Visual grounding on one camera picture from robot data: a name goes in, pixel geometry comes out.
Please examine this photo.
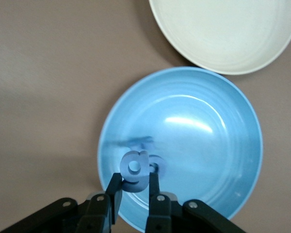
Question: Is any brown table mat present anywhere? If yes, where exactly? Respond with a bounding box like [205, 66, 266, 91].
[0, 0, 291, 233]

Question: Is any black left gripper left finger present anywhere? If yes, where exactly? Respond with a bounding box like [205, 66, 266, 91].
[0, 172, 123, 233]

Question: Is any blue foam lowercase g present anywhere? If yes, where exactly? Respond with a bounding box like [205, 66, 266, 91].
[120, 150, 151, 193]

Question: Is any beige plate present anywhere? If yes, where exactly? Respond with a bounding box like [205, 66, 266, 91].
[148, 0, 291, 75]

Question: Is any blue plate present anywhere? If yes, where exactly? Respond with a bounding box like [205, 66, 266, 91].
[97, 67, 264, 233]

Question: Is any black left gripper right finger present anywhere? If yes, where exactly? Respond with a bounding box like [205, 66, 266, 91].
[145, 172, 247, 233]

